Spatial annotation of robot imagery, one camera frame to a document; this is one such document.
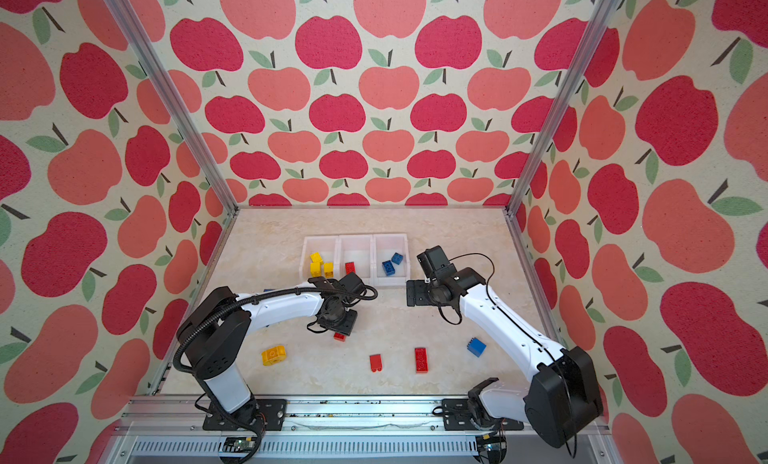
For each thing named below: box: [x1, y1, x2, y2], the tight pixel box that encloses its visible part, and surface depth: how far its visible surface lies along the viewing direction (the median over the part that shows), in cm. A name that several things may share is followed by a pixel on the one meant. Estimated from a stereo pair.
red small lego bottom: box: [369, 354, 382, 373], surface depth 84 cm
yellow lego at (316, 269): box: [310, 262, 323, 278], surface depth 101 cm
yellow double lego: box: [261, 345, 287, 366], surface depth 82 cm
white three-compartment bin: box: [299, 233, 410, 286], surface depth 104 cm
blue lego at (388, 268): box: [382, 260, 396, 276], surface depth 103 cm
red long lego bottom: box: [414, 347, 429, 374], surface depth 82 cm
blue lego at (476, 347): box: [466, 337, 487, 358], surface depth 85 cm
